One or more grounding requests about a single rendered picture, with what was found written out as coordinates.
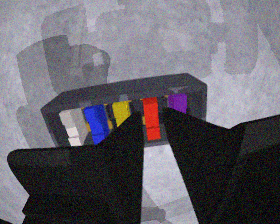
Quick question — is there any purple fuse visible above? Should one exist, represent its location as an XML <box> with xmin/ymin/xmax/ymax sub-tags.
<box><xmin>168</xmin><ymin>93</ymin><xmax>188</xmax><ymax>115</ymax></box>

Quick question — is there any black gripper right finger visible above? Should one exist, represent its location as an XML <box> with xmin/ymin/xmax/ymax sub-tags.
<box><xmin>163</xmin><ymin>108</ymin><xmax>280</xmax><ymax>224</ymax></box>

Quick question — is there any dark grey fuse block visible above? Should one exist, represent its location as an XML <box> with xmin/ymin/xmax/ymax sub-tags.
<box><xmin>40</xmin><ymin>73</ymin><xmax>208</xmax><ymax>148</ymax></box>

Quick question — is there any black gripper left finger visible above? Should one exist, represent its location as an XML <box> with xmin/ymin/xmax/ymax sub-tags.
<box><xmin>7</xmin><ymin>112</ymin><xmax>144</xmax><ymax>224</ymax></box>

